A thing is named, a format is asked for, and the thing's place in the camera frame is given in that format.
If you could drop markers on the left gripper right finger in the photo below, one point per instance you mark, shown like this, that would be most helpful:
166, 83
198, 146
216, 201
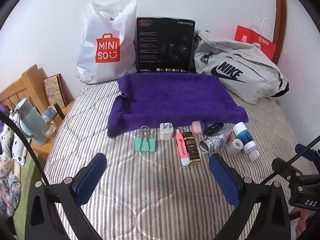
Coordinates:
272, 220

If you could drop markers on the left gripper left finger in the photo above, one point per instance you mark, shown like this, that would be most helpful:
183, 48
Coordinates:
43, 220

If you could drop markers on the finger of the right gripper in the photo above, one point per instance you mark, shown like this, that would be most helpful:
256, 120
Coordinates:
286, 171
310, 154

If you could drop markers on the white tape roll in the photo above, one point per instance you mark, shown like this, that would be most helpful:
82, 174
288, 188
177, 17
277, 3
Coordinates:
235, 147

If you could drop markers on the blue white Vaseline balm stick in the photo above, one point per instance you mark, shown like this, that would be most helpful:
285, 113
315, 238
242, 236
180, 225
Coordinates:
249, 146

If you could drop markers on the clear candy bottle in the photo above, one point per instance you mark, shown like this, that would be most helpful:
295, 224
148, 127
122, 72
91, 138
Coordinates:
217, 141

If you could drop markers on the black tube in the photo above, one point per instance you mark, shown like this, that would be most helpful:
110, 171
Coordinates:
212, 129

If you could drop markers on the black gold Grand Reserve box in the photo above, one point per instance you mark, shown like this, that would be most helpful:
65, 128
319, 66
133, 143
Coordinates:
191, 148

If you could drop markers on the pink and blue round case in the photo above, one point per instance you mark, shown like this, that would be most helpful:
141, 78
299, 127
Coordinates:
198, 127

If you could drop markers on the pink highlighter pen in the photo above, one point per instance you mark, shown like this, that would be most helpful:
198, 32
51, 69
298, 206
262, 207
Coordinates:
182, 151

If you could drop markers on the teal binder clip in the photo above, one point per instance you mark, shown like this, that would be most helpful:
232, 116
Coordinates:
145, 143

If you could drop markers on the white USB charger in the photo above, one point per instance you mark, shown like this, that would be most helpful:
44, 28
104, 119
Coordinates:
166, 131

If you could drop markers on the person's right hand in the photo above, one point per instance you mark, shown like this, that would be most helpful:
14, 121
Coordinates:
302, 221

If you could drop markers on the floral clothing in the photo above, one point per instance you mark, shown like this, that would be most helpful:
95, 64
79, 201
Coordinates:
14, 190

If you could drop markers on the clear glass cup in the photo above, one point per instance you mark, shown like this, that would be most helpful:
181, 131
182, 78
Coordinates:
48, 117

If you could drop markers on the grey Nike bag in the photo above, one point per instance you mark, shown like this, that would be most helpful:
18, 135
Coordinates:
241, 67

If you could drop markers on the striped bed quilt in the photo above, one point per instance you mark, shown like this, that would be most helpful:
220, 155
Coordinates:
145, 195

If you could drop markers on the patterned notebook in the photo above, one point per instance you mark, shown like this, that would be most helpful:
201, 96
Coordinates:
54, 91

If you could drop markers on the wooden chair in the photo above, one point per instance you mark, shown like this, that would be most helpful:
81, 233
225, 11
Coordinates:
30, 86

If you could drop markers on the red paper shopping bag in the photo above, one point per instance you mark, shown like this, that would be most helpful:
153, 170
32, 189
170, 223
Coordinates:
248, 35

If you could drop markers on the purple towel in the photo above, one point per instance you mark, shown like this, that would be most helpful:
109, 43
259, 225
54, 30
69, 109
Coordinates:
149, 99

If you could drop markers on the black headset box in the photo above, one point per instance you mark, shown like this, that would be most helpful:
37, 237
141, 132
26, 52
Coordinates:
164, 44

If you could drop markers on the white Miniso plastic bag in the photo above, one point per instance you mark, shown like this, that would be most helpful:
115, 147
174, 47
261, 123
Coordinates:
107, 49

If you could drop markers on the wooden bed post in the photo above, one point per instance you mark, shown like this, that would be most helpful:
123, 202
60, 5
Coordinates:
279, 28

